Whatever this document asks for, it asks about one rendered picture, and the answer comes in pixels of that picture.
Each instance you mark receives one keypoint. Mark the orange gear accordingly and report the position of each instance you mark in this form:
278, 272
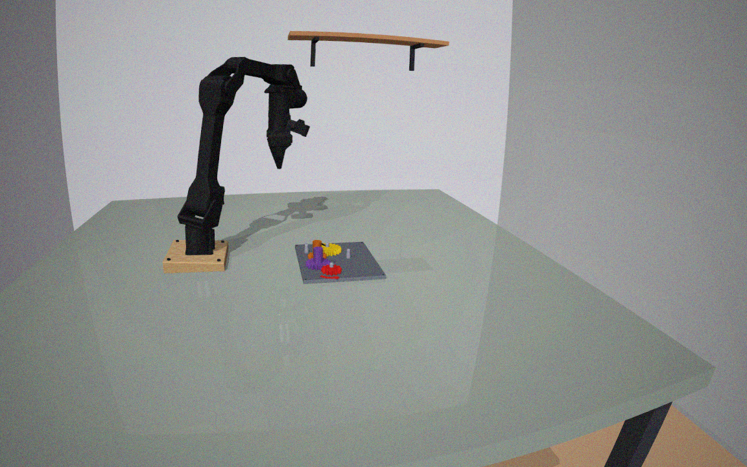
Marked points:
316, 243

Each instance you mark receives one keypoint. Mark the purple gear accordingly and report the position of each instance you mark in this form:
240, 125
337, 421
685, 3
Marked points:
318, 260

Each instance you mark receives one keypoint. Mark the red gear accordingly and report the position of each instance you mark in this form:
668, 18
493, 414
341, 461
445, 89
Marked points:
332, 271

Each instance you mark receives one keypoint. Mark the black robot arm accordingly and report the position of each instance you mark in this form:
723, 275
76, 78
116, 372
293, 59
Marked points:
216, 95

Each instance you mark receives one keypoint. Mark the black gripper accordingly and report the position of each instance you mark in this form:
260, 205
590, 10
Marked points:
278, 136

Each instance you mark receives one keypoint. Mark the yellow gear with black stripe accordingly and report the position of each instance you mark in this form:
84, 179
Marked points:
332, 249

